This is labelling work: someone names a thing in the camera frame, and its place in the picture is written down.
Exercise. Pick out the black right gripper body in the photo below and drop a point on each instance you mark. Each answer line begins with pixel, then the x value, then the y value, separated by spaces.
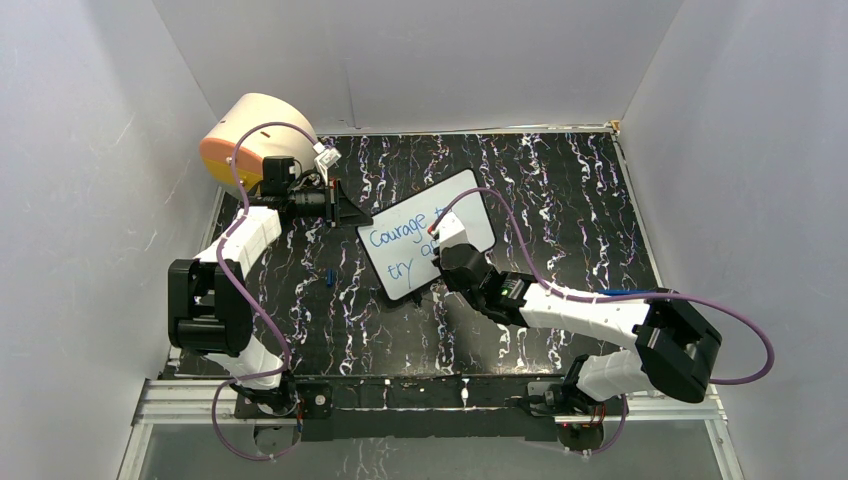
pixel 475 299

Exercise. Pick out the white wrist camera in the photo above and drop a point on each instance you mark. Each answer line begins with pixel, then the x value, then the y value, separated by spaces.
pixel 449 232
pixel 325 158

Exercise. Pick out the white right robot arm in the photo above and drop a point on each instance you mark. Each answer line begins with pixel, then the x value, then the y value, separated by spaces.
pixel 664 343

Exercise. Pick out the aluminium frame rail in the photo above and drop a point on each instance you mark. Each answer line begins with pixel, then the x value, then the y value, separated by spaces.
pixel 190 402

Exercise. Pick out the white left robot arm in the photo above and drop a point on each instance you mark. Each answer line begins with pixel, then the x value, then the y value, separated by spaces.
pixel 208 313

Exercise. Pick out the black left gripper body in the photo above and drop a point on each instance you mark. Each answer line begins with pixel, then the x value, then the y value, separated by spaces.
pixel 313 203

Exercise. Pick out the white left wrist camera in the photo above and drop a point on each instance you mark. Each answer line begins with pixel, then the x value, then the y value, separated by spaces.
pixel 325 158

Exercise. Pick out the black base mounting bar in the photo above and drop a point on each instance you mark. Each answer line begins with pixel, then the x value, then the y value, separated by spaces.
pixel 529 407

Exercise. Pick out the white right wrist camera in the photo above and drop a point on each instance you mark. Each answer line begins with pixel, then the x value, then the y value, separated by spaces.
pixel 449 232

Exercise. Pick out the blue whiteboard eraser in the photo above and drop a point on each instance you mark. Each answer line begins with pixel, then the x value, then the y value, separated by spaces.
pixel 624 292

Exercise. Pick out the small black-framed whiteboard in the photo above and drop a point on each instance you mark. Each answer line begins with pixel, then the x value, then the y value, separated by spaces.
pixel 397 243

